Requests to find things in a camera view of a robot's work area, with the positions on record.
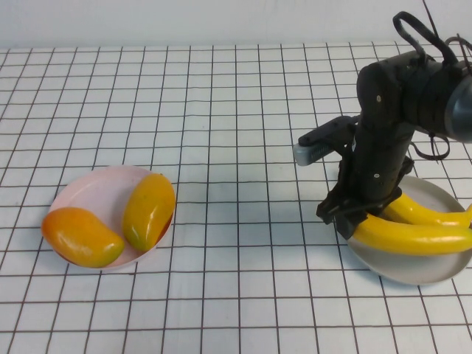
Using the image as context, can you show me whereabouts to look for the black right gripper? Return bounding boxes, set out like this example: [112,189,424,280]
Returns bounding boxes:
[316,123,416,240]

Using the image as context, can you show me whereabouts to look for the slender curved yellow banana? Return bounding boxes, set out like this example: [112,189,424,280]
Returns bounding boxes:
[348,215,472,257]

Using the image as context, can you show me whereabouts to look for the thick yellow plastic banana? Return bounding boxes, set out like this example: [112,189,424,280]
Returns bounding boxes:
[381,192,472,228]

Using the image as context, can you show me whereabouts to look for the yellow plastic mango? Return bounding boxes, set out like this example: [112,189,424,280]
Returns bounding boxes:
[122,173,177,253]

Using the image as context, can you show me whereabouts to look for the orange blushed plastic mango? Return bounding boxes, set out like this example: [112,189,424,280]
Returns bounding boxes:
[41,206,125,269]

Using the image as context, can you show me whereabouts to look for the grey round plate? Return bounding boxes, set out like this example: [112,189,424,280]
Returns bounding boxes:
[348,176,471,285]

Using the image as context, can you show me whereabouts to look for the pink round plate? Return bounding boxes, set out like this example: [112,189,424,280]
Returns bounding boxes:
[51,165,178,273]

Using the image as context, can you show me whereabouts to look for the white checked tablecloth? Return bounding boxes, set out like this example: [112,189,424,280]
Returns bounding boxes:
[0,38,472,354]

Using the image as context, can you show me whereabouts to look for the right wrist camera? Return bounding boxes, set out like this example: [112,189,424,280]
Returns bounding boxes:
[294,116,358,166]

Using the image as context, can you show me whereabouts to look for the thin black right camera cable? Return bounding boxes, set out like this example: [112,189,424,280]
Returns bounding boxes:
[409,131,451,162]

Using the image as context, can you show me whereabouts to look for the black looped right wrist cable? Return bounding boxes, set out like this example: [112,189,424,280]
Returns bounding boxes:
[392,11,472,71]

